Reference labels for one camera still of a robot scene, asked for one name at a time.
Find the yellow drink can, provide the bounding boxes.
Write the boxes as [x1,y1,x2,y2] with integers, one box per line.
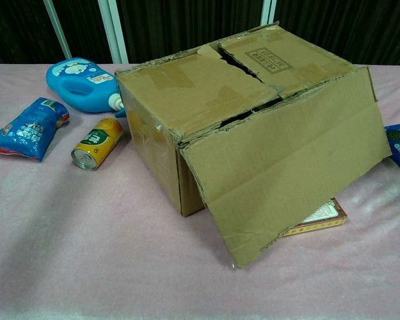
[70,117,124,171]

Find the thin grey frame rail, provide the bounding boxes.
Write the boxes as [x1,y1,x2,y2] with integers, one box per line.
[43,0,73,61]

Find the blue snack bag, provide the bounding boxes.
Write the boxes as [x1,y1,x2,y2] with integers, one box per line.
[0,97,71,163]

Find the blue detergent pump bottle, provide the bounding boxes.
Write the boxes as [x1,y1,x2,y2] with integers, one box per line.
[45,57,126,118]

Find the wide white frame post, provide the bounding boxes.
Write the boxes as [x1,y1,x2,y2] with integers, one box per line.
[98,0,129,64]

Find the pink tablecloth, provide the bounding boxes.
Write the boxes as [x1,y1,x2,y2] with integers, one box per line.
[0,63,400,320]

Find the brown cardboard box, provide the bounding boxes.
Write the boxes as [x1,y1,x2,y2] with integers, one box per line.
[115,20,393,269]

